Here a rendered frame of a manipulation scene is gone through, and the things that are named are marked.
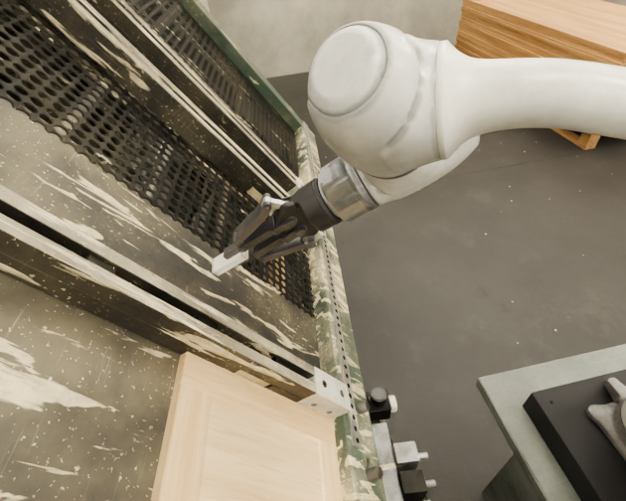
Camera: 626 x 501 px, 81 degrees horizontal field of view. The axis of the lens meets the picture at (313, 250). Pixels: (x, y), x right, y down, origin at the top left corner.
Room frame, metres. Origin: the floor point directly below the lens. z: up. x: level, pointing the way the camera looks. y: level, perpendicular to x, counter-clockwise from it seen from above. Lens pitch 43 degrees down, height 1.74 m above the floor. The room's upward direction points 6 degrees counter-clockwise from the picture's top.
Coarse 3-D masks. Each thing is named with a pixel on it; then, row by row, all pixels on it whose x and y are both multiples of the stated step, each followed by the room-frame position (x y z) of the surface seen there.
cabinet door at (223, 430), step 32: (192, 384) 0.29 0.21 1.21; (224, 384) 0.32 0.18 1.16; (256, 384) 0.34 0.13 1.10; (192, 416) 0.25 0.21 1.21; (224, 416) 0.26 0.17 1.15; (256, 416) 0.29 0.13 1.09; (288, 416) 0.31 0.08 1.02; (320, 416) 0.34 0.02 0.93; (192, 448) 0.20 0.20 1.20; (224, 448) 0.22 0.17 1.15; (256, 448) 0.23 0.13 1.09; (288, 448) 0.25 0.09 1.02; (320, 448) 0.27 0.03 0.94; (160, 480) 0.16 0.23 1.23; (192, 480) 0.16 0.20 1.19; (224, 480) 0.17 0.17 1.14; (256, 480) 0.19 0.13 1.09; (288, 480) 0.20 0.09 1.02; (320, 480) 0.21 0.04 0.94
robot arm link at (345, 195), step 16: (336, 160) 0.45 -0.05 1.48; (320, 176) 0.44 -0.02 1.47; (336, 176) 0.42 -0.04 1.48; (352, 176) 0.41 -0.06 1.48; (320, 192) 0.43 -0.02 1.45; (336, 192) 0.41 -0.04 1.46; (352, 192) 0.40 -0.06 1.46; (368, 192) 0.41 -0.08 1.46; (336, 208) 0.40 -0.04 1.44; (352, 208) 0.40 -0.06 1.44; (368, 208) 0.40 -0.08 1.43
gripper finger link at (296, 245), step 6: (294, 240) 0.46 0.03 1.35; (300, 240) 0.45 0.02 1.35; (282, 246) 0.45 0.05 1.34; (288, 246) 0.45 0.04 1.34; (294, 246) 0.44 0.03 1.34; (300, 246) 0.44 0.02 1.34; (306, 246) 0.44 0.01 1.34; (312, 246) 0.44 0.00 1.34; (270, 252) 0.46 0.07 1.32; (276, 252) 0.44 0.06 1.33; (282, 252) 0.44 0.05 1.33; (288, 252) 0.44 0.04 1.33; (264, 258) 0.44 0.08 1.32; (270, 258) 0.44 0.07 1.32
